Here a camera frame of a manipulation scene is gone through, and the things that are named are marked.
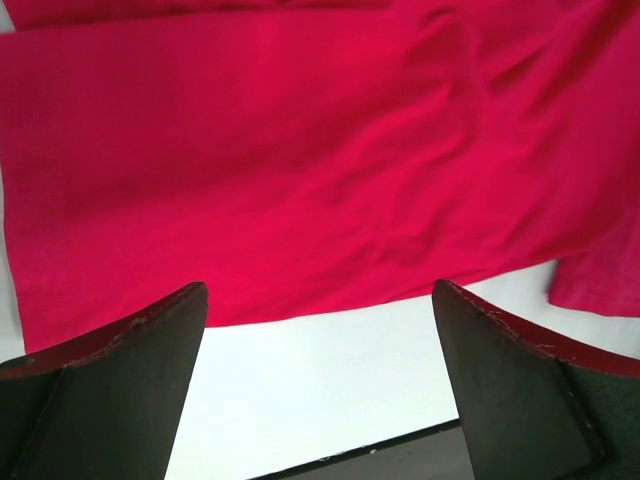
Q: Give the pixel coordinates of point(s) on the crimson red t shirt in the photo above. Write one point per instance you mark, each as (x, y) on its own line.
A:
(304, 157)

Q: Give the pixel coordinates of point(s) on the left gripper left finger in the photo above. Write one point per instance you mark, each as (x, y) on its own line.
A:
(106, 404)

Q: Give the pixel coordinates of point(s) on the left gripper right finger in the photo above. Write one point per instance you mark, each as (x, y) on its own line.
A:
(533, 403)

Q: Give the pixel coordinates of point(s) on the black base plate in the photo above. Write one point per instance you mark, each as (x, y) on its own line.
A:
(437, 452)

